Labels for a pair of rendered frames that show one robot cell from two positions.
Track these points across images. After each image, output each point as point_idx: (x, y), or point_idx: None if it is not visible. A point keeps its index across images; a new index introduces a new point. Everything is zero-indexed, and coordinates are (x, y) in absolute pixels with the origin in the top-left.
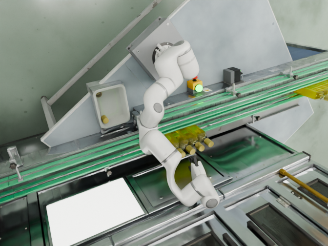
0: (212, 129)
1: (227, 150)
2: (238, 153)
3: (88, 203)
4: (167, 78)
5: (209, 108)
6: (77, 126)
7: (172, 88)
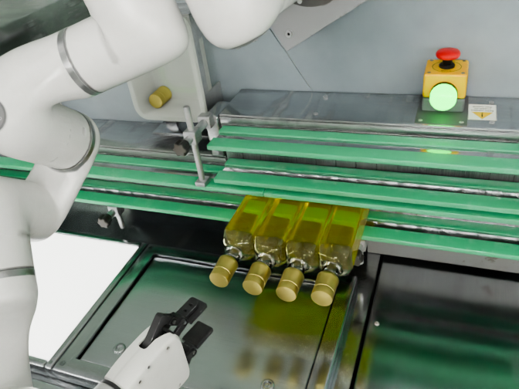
0: (429, 248)
1: (444, 339)
2: (464, 373)
3: (36, 262)
4: (96, 21)
5: (455, 179)
6: (117, 93)
7: (99, 62)
